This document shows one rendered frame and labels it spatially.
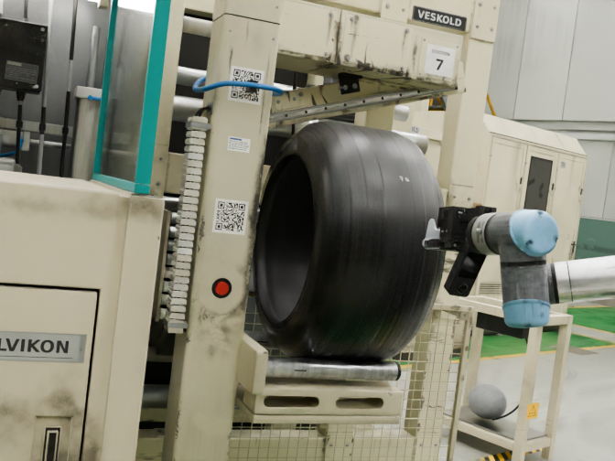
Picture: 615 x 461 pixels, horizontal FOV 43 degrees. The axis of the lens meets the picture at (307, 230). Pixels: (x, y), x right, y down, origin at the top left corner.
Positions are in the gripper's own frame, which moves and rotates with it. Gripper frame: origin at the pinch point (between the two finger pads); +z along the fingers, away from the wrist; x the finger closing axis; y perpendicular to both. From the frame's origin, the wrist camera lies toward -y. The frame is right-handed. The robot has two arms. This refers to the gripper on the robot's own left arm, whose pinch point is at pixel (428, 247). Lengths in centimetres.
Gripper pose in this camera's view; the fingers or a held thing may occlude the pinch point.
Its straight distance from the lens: 158.7
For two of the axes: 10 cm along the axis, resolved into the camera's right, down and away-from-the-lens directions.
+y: 1.0, -9.9, 0.7
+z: -3.7, 0.3, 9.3
